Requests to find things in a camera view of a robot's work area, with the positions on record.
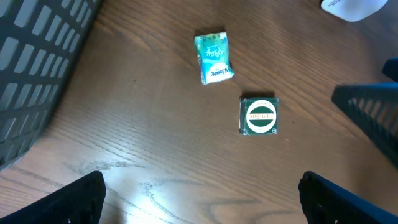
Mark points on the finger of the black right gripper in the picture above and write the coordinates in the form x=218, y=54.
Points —
x=373, y=108
x=390, y=69

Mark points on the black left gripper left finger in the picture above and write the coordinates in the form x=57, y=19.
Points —
x=78, y=202

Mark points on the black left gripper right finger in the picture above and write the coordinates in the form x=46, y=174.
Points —
x=325, y=202

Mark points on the dark green Zam-Buk box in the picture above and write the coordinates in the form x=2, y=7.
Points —
x=258, y=116

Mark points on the green Kleenex tissue packet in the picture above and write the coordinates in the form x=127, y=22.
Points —
x=212, y=52

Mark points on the white barcode scanner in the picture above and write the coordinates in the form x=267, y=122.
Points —
x=352, y=10

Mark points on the grey plastic mesh basket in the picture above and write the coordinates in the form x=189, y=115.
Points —
x=40, y=45

